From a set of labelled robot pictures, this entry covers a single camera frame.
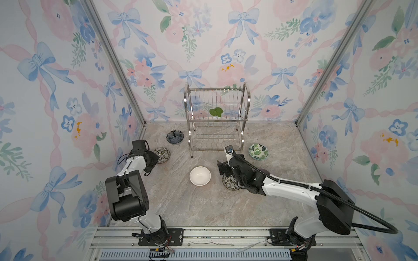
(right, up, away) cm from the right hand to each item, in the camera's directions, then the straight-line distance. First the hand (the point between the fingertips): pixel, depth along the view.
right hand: (225, 157), depth 84 cm
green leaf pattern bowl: (+22, +2, +20) cm, 30 cm away
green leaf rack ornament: (-5, +24, +4) cm, 25 cm away
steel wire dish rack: (-5, +21, +1) cm, 21 cm away
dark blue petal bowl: (-32, +11, +24) cm, 42 cm away
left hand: (-39, -2, +10) cm, 41 cm away
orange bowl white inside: (-14, -11, +8) cm, 20 cm away
